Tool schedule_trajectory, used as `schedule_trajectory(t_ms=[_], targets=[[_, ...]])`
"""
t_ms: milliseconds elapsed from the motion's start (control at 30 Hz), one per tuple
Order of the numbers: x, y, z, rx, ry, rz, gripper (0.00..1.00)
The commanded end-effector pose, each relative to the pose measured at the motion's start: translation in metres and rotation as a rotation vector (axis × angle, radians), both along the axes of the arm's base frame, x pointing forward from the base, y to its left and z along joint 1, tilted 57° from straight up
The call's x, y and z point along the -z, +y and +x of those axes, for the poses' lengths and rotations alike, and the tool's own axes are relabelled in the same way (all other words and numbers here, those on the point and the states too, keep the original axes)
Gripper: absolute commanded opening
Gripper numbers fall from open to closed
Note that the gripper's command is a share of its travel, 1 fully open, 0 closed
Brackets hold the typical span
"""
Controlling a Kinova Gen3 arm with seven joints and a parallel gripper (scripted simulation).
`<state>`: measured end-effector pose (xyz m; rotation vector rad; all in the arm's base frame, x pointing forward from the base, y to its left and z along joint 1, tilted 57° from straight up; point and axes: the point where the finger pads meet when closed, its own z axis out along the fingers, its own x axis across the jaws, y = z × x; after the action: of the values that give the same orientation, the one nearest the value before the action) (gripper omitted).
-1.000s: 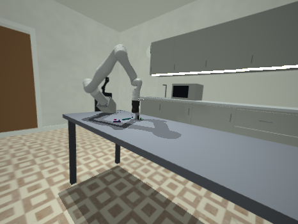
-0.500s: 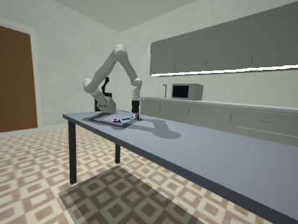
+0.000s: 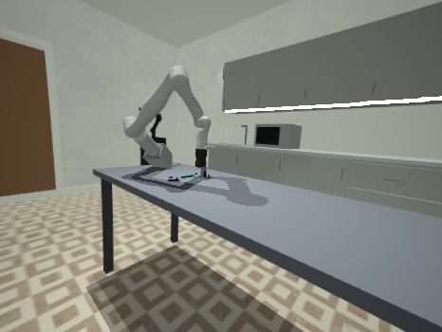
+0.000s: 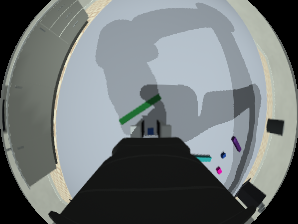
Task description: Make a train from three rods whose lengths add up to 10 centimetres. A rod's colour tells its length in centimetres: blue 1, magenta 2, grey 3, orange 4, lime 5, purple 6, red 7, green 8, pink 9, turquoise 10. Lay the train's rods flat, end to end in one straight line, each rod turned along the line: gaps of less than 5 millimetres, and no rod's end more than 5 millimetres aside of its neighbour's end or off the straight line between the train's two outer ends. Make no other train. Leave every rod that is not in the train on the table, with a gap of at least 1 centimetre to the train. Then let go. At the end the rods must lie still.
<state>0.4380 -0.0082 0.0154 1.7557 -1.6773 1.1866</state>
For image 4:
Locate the green rod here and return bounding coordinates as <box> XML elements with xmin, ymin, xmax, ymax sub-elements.
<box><xmin>119</xmin><ymin>94</ymin><xmax>162</xmax><ymax>125</ymax></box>

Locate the purple rod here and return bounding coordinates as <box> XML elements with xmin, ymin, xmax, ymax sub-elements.
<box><xmin>231</xmin><ymin>136</ymin><xmax>241</xmax><ymax>152</ymax></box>

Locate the turquoise rod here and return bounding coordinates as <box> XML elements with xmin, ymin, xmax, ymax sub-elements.
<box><xmin>194</xmin><ymin>155</ymin><xmax>212</xmax><ymax>162</ymax></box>

